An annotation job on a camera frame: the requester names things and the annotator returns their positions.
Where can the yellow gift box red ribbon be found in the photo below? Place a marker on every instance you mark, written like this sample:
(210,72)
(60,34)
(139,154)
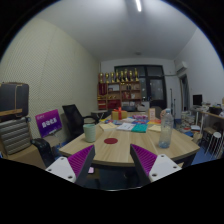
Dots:
(119,115)

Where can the pale yellow book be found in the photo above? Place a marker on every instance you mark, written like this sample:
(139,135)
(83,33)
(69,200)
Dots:
(155,128)

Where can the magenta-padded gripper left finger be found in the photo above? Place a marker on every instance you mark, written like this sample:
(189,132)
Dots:
(63,166)

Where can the orange carton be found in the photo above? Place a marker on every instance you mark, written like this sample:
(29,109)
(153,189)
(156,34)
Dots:
(152,114)

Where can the white book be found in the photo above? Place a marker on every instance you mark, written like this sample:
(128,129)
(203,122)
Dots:
(125,126)

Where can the pale green ribbed cup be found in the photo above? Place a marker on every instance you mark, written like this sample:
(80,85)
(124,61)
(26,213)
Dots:
(89,133)

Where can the white air conditioner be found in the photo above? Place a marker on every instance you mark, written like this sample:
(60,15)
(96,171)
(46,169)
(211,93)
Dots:
(181,67)

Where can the purple sign board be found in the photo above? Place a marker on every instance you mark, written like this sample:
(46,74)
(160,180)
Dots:
(48,122)

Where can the orange book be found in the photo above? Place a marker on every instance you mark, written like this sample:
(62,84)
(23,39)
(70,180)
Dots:
(155,122)

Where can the cream book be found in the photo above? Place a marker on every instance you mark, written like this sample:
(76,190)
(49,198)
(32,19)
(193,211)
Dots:
(107,126)

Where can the clear plastic water bottle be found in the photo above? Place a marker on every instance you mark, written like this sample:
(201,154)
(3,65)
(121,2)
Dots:
(166,133)

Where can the white round stool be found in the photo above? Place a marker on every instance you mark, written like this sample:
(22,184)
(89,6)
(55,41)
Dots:
(216,136)

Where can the ceiling strip light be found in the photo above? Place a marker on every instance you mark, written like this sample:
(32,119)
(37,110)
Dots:
(138,5)

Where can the black framed window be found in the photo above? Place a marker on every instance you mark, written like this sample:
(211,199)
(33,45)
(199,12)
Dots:
(155,86)

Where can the teal book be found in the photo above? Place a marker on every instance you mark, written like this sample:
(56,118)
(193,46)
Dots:
(139,128)

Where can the wooden side desk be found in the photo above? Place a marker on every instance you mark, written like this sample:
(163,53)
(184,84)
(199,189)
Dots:
(213,116)

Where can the black office chair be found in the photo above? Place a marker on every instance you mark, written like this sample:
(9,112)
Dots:
(73,118)

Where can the grey ribbed suitcase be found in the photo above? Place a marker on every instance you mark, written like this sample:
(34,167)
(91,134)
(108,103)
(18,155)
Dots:
(15,135)

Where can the black computer monitor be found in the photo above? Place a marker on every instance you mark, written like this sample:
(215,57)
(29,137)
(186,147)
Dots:
(197,100)

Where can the wooden shelf unit with trophies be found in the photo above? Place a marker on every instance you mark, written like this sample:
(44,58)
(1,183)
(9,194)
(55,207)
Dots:
(120,95)

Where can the dark brown suitcase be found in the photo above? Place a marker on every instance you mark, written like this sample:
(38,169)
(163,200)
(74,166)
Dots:
(13,96)

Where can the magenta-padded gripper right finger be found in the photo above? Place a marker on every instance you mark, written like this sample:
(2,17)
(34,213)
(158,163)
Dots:
(160,166)

